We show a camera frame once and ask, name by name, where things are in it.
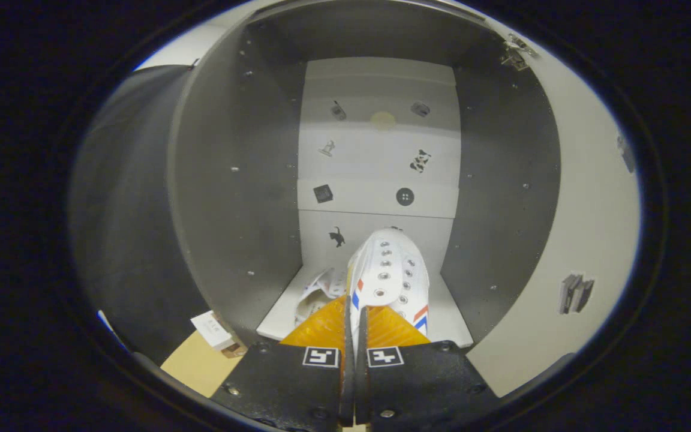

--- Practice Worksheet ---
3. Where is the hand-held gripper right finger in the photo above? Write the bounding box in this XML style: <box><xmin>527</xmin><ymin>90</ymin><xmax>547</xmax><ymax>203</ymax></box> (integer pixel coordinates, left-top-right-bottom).
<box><xmin>355</xmin><ymin>305</ymin><xmax>500</xmax><ymax>431</ymax></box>

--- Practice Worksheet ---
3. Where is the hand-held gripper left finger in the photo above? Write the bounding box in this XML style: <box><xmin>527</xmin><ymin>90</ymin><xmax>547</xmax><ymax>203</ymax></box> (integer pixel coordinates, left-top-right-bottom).
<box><xmin>209</xmin><ymin>295</ymin><xmax>356</xmax><ymax>432</ymax></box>

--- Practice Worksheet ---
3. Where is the white sneaker shoe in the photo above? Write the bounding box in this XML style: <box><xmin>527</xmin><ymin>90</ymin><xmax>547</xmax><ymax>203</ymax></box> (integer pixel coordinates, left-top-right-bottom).
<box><xmin>345</xmin><ymin>227</ymin><xmax>431</xmax><ymax>350</ymax></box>
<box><xmin>295</xmin><ymin>268</ymin><xmax>350</xmax><ymax>325</ymax></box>

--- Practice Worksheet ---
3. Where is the grey shoe cabinet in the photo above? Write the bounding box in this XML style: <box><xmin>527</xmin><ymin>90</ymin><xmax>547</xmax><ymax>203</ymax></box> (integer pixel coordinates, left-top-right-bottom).
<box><xmin>166</xmin><ymin>0</ymin><xmax>562</xmax><ymax>350</ymax></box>

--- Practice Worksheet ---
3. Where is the small white cardboard box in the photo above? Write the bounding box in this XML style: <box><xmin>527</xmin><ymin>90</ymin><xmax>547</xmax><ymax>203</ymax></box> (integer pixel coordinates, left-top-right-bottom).
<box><xmin>190</xmin><ymin>310</ymin><xmax>248</xmax><ymax>359</ymax></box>

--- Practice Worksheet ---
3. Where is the black backdrop cloth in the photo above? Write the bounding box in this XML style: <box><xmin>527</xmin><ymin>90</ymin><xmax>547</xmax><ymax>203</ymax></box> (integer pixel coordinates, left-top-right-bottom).
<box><xmin>68</xmin><ymin>65</ymin><xmax>208</xmax><ymax>364</ymax></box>

